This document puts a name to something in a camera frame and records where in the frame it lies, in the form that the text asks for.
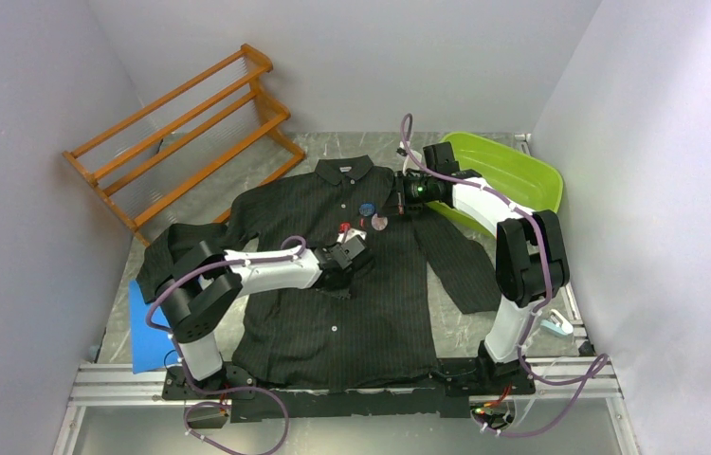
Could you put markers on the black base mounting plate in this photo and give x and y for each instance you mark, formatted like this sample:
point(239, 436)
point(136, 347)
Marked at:
point(456, 386)

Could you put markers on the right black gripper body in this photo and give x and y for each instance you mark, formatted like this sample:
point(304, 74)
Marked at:
point(412, 191)

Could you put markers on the black pinstriped shirt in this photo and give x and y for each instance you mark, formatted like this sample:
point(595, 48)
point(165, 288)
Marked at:
point(377, 332)

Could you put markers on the light blue white clip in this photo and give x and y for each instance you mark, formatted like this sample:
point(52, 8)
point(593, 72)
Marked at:
point(556, 324)

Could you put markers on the orange wooden shoe rack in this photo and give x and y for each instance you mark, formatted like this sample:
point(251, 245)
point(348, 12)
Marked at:
point(185, 156)

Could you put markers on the lime green plastic basin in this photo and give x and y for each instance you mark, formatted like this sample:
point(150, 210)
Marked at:
point(524, 179)

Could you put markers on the aluminium frame rail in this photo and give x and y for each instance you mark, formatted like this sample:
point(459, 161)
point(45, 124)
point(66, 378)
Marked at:
point(117, 385)

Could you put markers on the blue flat mat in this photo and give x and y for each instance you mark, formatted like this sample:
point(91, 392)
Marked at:
point(150, 347)

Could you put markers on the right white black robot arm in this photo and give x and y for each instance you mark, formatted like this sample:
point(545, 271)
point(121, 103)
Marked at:
point(531, 262)

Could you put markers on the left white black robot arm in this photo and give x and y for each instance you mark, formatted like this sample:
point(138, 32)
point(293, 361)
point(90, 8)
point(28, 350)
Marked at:
point(201, 288)

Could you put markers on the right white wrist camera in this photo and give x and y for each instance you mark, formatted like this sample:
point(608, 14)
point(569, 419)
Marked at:
point(411, 156)

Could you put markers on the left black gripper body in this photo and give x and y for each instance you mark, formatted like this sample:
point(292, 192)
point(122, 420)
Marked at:
point(342, 290)

